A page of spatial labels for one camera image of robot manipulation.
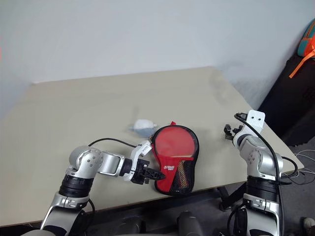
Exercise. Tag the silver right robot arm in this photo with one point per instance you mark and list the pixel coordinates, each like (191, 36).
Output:
(259, 157)

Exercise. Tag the grey shoe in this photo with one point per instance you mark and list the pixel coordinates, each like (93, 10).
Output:
(308, 224)

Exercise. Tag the black cabinet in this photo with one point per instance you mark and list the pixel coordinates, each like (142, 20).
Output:
(292, 98)

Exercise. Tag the red black paddle case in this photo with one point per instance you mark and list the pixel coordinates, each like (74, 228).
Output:
(169, 169)

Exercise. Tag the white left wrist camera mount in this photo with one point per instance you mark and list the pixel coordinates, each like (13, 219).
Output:
(138, 150)

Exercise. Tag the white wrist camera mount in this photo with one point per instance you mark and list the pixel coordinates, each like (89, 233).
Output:
(138, 150)
(256, 120)

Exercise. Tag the red table tennis paddle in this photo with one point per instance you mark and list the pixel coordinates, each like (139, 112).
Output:
(172, 143)

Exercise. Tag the teal orange backpack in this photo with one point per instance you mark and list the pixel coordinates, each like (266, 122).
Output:
(306, 41)

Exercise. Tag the small white grey plush toy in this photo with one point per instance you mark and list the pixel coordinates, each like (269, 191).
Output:
(142, 127)

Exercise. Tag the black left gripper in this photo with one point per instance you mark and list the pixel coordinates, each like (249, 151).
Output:
(138, 171)

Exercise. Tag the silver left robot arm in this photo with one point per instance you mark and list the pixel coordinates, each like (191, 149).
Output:
(83, 162)

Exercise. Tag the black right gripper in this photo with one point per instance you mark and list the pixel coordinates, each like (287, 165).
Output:
(238, 129)

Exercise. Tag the dark rounded shape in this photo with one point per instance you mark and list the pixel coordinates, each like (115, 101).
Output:
(189, 222)
(130, 226)

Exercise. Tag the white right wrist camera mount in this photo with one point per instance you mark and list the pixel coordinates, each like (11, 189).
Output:
(256, 120)

